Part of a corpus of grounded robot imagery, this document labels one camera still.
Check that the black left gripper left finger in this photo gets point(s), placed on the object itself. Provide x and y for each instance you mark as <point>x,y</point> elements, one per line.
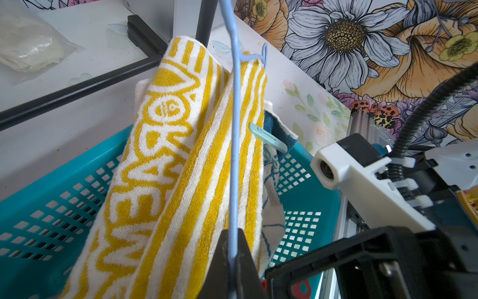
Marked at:
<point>216,283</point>

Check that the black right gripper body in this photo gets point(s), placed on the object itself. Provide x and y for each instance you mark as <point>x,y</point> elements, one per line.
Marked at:
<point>388,263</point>

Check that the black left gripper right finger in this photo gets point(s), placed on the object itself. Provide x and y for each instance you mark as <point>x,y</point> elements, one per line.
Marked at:
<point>248,283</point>

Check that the red clothespin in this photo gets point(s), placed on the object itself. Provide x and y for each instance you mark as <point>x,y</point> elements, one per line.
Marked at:
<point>301,290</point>

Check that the blue and beige towel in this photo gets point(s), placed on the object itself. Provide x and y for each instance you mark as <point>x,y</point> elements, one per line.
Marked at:
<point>272,227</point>

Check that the yellow striped towel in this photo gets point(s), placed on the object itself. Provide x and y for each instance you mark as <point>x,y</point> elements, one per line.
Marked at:
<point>155,235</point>

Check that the teal plastic basket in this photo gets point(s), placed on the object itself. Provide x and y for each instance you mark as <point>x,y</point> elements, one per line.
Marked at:
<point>44,226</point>

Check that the light blue wire hanger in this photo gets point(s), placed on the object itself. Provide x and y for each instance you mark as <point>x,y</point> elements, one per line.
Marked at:
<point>228,15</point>

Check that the black clothes rack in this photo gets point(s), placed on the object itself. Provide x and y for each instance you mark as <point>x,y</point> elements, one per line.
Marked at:
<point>139,33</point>

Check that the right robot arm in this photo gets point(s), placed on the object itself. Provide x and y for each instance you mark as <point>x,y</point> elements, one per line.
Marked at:
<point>455,165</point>

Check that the green clothespin on yellow towel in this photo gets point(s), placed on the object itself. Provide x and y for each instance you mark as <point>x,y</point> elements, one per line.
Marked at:
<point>268,139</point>

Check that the floral table mat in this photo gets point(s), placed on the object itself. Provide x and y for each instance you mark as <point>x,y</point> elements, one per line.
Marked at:
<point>313,114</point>

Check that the silver aluminium case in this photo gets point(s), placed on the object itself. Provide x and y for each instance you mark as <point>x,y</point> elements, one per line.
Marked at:
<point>168,18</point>

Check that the clear plastic bag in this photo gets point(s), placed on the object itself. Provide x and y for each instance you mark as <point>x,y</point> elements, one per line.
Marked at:
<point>29,45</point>

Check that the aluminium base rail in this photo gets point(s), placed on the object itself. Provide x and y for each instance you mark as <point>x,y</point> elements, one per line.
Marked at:
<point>358,263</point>

